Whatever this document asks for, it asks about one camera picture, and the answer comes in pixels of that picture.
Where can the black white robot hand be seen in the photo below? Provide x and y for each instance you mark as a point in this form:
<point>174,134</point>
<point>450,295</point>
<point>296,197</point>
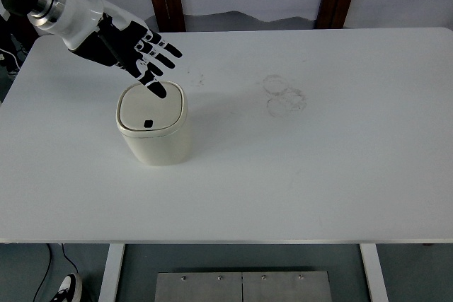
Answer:
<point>111,36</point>

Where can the white silver robot forearm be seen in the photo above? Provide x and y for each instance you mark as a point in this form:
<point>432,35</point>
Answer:
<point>72,20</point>

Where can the white table leg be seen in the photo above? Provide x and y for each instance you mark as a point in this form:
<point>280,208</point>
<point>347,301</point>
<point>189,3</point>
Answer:
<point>373,272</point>
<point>112,272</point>

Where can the black white sneaker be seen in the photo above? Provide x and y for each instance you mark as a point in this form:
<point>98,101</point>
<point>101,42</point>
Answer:
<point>70,289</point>

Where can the left white table leg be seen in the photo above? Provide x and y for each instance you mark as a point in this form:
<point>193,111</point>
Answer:
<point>112,272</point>

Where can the right white table leg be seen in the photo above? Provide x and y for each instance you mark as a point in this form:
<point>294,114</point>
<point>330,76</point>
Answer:
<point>373,272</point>

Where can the grey metal base plate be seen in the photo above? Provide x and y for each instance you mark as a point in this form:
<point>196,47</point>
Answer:
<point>243,286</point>

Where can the cream plastic trash can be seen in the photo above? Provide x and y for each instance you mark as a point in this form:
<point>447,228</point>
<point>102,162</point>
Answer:
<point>157,130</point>

